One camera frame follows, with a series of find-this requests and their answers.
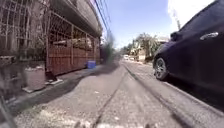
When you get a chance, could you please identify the overhead wires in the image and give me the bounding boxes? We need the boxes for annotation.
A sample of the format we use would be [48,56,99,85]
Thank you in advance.
[94,0,113,34]

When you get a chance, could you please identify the dark car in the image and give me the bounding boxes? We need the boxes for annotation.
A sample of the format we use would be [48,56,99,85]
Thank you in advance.
[152,0,224,98]

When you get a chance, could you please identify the trees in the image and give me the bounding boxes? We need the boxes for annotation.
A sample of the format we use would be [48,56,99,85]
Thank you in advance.
[128,32,161,63]

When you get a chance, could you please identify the blue container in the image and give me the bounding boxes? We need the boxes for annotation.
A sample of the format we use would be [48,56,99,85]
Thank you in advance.
[86,60,97,70]

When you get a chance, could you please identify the building with brown gate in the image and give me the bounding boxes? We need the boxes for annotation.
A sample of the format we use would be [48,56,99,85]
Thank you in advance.
[0,0,104,101]

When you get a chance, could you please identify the grey concrete road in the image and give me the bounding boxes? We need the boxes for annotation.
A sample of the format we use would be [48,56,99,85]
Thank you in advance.
[0,59,224,128]

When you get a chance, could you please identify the pale bin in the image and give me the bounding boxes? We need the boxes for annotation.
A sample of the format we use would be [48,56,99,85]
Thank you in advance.
[23,65,47,92]

